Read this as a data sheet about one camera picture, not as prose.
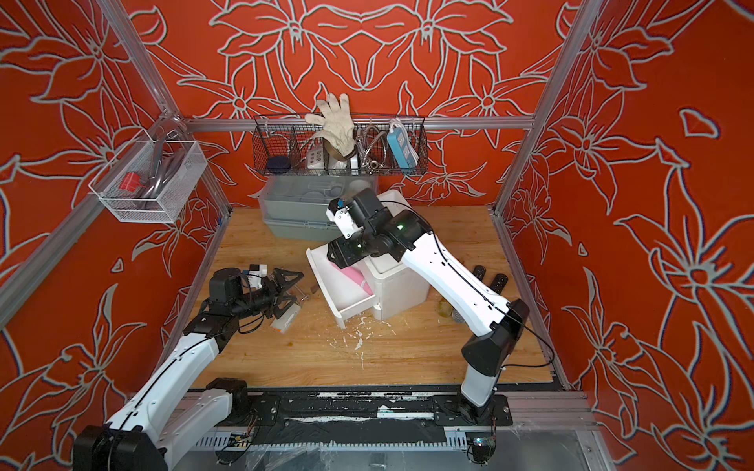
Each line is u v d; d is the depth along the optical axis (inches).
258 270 29.9
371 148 32.8
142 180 29.8
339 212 24.1
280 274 28.0
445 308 34.5
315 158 37.1
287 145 39.7
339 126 35.3
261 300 27.0
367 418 28.7
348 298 33.5
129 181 28.0
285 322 34.3
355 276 34.0
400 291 34.7
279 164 39.0
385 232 18.9
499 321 16.6
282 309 29.9
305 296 34.8
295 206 38.3
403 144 34.4
